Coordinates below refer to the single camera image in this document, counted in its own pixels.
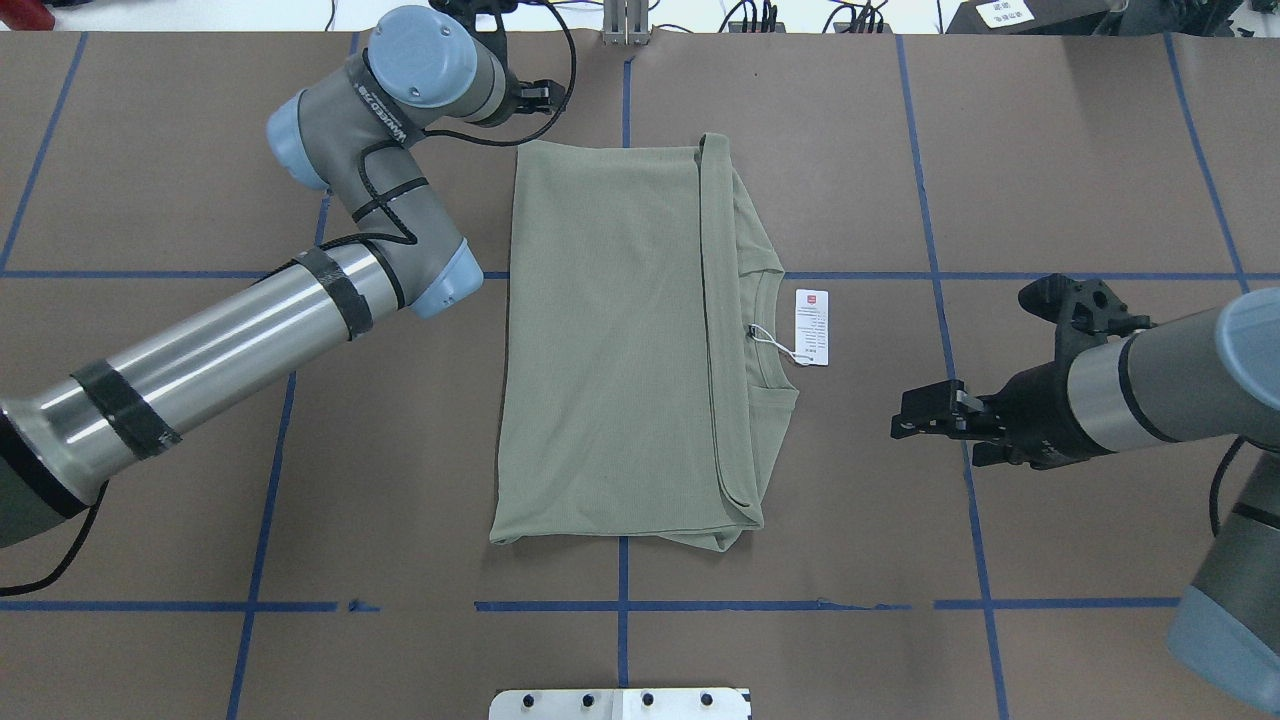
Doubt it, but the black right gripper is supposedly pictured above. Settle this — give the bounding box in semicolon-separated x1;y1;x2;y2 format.
890;274;1151;469

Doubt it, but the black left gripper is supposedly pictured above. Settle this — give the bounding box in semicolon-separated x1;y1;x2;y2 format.
430;0;570;126

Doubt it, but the olive green long-sleeve shirt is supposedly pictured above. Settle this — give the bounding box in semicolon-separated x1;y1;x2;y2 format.
489;133;799;553

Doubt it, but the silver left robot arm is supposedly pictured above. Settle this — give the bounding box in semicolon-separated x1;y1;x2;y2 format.
1;1;573;546

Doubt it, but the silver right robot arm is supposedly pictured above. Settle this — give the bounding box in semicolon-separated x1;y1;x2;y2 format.
890;274;1279;714

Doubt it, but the white paper hang tag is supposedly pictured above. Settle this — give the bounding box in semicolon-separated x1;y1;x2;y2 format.
794;288;829;366

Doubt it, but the black box with label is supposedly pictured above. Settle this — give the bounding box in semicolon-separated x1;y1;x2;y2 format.
943;1;1130;36

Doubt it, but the red water bottle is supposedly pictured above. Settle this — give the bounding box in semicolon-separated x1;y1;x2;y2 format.
0;0;56;31

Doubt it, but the aluminium frame post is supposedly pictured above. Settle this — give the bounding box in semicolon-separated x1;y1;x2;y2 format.
602;0;652;46

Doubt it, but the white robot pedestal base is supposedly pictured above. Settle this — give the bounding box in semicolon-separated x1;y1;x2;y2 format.
488;687;753;719

